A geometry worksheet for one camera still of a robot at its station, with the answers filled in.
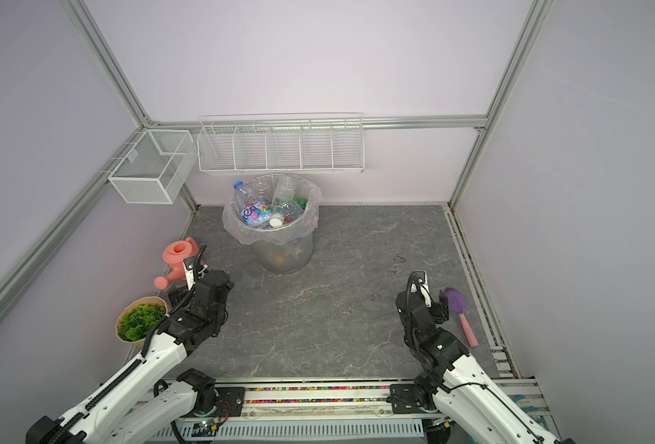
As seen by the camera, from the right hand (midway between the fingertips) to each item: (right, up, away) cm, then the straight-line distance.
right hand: (428, 294), depth 77 cm
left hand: (-66, +4, 0) cm, 66 cm away
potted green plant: (-82, -6, 0) cm, 82 cm away
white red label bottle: (-39, +24, -1) cm, 46 cm away
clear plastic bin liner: (-46, +25, +6) cm, 53 cm away
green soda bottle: (-38, +28, +14) cm, 49 cm away
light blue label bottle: (-52, +24, +5) cm, 57 cm away
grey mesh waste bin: (-43, +9, +14) cm, 46 cm away
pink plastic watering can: (-80, +11, +14) cm, 82 cm away
